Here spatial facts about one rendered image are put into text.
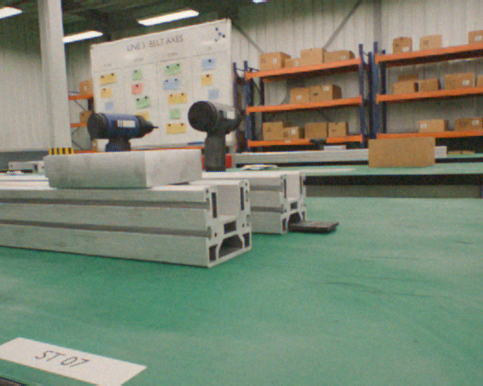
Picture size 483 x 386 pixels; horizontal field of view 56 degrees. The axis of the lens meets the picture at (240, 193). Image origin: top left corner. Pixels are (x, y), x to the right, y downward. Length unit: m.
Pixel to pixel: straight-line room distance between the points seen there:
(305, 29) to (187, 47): 8.08
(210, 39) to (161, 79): 0.58
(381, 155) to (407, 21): 8.92
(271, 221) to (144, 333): 0.36
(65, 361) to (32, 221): 0.40
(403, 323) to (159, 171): 0.31
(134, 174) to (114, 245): 0.09
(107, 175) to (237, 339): 0.30
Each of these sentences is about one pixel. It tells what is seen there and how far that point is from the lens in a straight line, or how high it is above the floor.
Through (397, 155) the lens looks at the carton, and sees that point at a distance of 2.53.
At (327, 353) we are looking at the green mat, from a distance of 0.29.
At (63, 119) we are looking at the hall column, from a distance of 9.29.
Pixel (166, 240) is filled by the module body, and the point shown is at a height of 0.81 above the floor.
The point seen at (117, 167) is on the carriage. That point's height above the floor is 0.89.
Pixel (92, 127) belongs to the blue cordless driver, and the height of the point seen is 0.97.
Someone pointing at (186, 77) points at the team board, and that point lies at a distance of 4.01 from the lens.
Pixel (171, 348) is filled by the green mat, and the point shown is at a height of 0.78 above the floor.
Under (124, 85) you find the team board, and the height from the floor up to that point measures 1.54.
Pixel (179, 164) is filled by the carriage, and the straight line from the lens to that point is 0.55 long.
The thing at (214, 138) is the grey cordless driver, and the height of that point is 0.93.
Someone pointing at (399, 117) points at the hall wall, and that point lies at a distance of 11.07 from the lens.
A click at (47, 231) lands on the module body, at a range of 0.64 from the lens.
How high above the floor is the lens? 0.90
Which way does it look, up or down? 5 degrees down
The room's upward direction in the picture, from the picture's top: 2 degrees counter-clockwise
